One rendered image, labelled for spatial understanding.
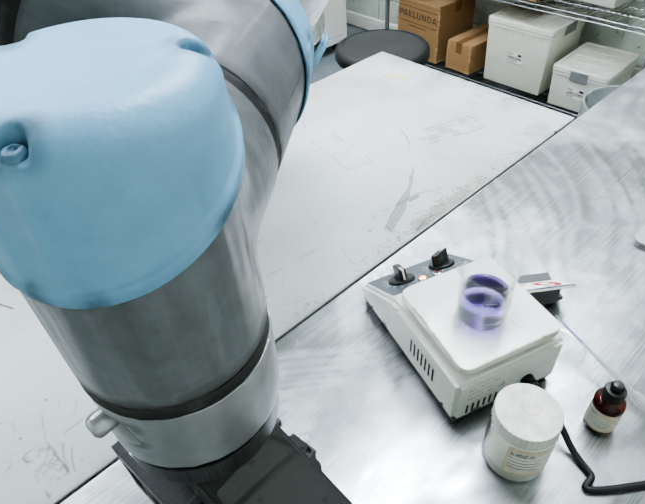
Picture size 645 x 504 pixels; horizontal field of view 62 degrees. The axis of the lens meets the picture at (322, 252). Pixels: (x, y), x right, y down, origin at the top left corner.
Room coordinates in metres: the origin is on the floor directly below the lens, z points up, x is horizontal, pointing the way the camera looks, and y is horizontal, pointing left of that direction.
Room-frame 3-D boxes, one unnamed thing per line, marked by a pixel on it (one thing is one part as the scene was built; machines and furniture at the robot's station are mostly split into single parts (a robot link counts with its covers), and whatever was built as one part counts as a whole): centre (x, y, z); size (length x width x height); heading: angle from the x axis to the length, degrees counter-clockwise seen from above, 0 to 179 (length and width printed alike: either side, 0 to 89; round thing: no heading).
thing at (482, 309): (0.35, -0.15, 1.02); 0.06 x 0.05 x 0.08; 88
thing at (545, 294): (0.45, -0.25, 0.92); 0.09 x 0.06 x 0.04; 94
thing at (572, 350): (0.37, -0.27, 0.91); 0.06 x 0.06 x 0.02
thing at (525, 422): (0.24, -0.17, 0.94); 0.06 x 0.06 x 0.08
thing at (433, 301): (0.36, -0.16, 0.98); 0.12 x 0.12 x 0.01; 21
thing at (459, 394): (0.38, -0.15, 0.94); 0.22 x 0.13 x 0.08; 21
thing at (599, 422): (0.27, -0.27, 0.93); 0.03 x 0.03 x 0.07
